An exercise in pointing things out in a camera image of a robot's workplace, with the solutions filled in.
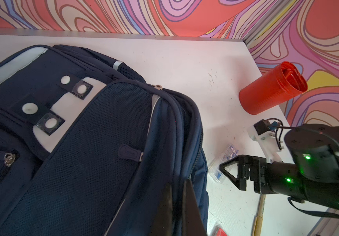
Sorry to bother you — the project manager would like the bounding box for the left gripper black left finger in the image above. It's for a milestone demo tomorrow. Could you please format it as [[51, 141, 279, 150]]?
[[149, 183, 173, 236]]

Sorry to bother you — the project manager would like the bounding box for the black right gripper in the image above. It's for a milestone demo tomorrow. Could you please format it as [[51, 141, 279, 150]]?
[[219, 155, 307, 201]]

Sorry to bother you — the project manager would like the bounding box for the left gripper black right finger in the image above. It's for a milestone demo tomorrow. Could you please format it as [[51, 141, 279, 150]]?
[[182, 180, 207, 236]]

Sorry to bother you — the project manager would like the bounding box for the red packet with white label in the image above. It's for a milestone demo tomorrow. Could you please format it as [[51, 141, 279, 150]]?
[[210, 223, 228, 236]]

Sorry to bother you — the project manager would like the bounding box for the wooden pencil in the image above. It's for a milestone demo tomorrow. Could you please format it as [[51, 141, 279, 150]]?
[[252, 195, 266, 236]]

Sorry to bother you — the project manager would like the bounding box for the navy blue backpack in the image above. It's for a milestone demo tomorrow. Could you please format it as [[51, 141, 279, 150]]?
[[0, 45, 208, 236]]

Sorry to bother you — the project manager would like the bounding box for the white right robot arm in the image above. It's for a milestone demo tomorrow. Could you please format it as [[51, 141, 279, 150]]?
[[219, 124, 339, 210]]

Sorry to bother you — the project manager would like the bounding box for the clear plastic pen box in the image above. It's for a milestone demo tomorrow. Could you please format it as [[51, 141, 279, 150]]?
[[207, 144, 239, 184]]

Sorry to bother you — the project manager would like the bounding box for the red pen cup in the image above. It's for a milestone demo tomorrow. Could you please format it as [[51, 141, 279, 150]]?
[[239, 62, 308, 115]]

